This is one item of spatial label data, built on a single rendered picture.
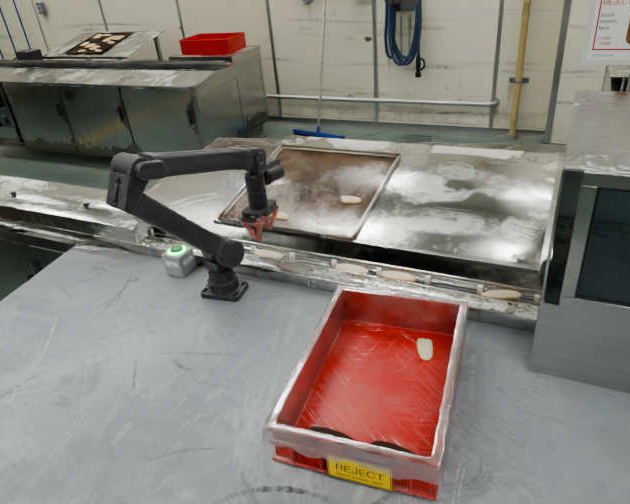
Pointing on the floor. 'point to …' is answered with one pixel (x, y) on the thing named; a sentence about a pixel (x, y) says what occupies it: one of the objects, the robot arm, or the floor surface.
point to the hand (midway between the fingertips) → (262, 232)
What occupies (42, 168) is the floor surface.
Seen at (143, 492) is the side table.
